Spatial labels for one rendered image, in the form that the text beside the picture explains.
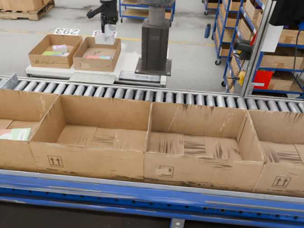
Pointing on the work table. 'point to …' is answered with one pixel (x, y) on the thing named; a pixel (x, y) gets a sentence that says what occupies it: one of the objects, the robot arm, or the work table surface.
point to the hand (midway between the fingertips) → (105, 37)
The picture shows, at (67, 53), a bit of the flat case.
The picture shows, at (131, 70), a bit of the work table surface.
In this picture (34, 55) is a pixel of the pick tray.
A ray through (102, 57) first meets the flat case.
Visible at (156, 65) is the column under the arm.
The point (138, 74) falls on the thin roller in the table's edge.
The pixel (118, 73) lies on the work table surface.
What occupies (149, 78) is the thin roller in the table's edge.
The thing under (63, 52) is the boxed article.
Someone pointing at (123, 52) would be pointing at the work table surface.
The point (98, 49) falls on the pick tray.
